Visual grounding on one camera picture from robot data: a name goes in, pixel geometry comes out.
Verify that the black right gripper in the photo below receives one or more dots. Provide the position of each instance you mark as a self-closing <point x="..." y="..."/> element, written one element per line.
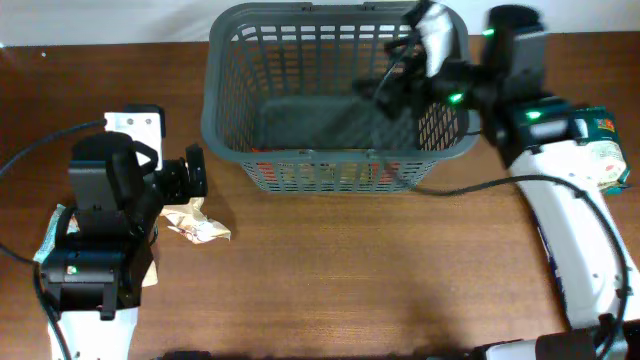
<point x="400" y="93"/>

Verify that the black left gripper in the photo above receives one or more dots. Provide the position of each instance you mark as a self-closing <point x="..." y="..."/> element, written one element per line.
<point x="196" y="170"/>

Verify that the cream snack bag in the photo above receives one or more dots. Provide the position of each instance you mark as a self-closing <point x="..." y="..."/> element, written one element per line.
<point x="189" y="221"/>

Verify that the green tortilla wrap package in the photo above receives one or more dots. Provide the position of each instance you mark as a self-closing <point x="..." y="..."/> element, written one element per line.
<point x="606" y="162"/>

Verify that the blue Kleenex tissue multipack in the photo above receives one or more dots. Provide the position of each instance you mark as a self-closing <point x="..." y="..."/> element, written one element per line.
<point x="552" y="264"/>

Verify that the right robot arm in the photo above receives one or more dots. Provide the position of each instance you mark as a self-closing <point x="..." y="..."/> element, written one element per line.
<point x="547" y="147"/>

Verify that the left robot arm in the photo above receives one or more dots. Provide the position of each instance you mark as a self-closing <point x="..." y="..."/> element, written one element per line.
<point x="90" y="284"/>

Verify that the grey plastic basket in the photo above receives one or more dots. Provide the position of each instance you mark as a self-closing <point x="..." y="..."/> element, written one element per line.
<point x="289" y="96"/>

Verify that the cream brown snack wrapper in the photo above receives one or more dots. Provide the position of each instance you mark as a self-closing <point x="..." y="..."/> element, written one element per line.
<point x="151" y="276"/>

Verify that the teal snack bar wrapper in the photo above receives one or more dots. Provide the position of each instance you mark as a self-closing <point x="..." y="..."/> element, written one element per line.
<point x="48" y="243"/>

